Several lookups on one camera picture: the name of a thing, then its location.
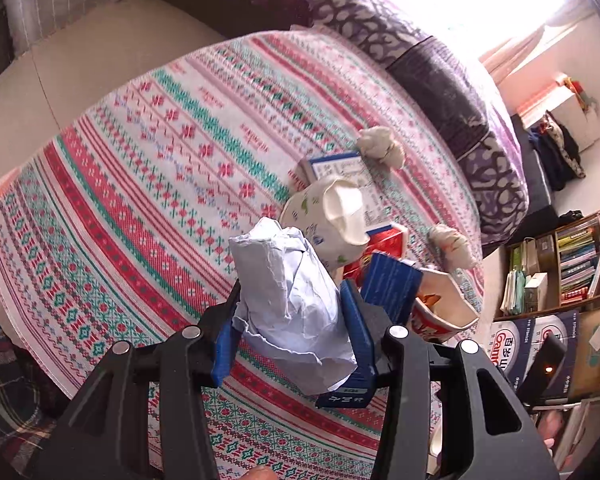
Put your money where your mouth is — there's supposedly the stained crumpled tissue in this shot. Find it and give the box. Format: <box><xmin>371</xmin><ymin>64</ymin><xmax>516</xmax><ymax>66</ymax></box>
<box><xmin>428</xmin><ymin>224</ymin><xmax>477</xmax><ymax>270</ymax></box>

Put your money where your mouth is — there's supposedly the plaid fabric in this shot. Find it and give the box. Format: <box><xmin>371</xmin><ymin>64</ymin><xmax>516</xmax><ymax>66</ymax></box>
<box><xmin>0</xmin><ymin>325</ymin><xmax>69</xmax><ymax>479</ymax></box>

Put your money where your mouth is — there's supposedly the white drawer cabinet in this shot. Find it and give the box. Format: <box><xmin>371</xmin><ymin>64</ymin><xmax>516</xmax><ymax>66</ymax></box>
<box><xmin>516</xmin><ymin>76</ymin><xmax>600</xmax><ymax>151</ymax></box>

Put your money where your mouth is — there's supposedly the folded clothes pile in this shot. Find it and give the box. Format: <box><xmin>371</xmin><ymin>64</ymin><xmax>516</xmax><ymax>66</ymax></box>
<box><xmin>528</xmin><ymin>110</ymin><xmax>586</xmax><ymax>192</ymax></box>

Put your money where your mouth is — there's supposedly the upper Ganten water box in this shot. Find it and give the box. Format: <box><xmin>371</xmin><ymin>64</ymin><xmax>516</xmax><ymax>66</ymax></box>
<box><xmin>533</xmin><ymin>309</ymin><xmax>581</xmax><ymax>401</ymax></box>

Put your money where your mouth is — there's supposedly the crumpled white tissue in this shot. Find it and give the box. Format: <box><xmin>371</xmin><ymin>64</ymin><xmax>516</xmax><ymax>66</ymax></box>
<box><xmin>356</xmin><ymin>126</ymin><xmax>405</xmax><ymax>170</ymax></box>

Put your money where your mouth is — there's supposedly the pale blue paper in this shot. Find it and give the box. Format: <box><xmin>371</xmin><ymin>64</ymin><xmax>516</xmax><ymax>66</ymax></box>
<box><xmin>230</xmin><ymin>218</ymin><xmax>358</xmax><ymax>396</ymax></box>

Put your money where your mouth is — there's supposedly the patterned striped tablecloth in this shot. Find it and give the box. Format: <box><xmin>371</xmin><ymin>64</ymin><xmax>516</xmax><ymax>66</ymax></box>
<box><xmin>0</xmin><ymin>28</ymin><xmax>486</xmax><ymax>480</ymax></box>

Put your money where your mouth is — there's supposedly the red noodle carton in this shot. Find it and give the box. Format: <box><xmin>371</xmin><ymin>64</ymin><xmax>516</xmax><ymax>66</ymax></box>
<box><xmin>343</xmin><ymin>222</ymin><xmax>479</xmax><ymax>341</ymax></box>

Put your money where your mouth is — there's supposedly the white blue carton box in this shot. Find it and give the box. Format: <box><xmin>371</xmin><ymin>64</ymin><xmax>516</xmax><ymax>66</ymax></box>
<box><xmin>300</xmin><ymin>152</ymin><xmax>391</xmax><ymax>231</ymax></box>

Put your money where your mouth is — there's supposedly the ganten water box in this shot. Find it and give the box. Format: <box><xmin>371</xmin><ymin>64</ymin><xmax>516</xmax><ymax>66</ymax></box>
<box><xmin>533</xmin><ymin>309</ymin><xmax>581</xmax><ymax>401</ymax></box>
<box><xmin>488</xmin><ymin>318</ymin><xmax>534</xmax><ymax>390</ymax></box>

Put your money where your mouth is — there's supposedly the wooden bookshelf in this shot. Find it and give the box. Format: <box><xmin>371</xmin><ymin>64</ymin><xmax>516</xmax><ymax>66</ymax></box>
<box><xmin>493</xmin><ymin>210</ymin><xmax>600</xmax><ymax>321</ymax></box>

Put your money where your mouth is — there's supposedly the crushed white paper cup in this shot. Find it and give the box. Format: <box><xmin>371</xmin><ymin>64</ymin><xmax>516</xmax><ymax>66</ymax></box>
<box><xmin>278</xmin><ymin>174</ymin><xmax>370</xmax><ymax>271</ymax></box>

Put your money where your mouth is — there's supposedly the black leather bench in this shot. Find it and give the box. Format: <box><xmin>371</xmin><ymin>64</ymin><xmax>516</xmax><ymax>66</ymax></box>
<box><xmin>509</xmin><ymin>114</ymin><xmax>558</xmax><ymax>244</ymax></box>

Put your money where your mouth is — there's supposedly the lower Ganten water box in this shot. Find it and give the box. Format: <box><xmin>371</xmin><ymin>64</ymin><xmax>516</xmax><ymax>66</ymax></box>
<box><xmin>488</xmin><ymin>318</ymin><xmax>534</xmax><ymax>390</ymax></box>

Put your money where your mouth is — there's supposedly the purple patterned bed quilt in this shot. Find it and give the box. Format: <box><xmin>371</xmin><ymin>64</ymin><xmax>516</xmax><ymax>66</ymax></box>
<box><xmin>164</xmin><ymin>0</ymin><xmax>529</xmax><ymax>246</ymax></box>

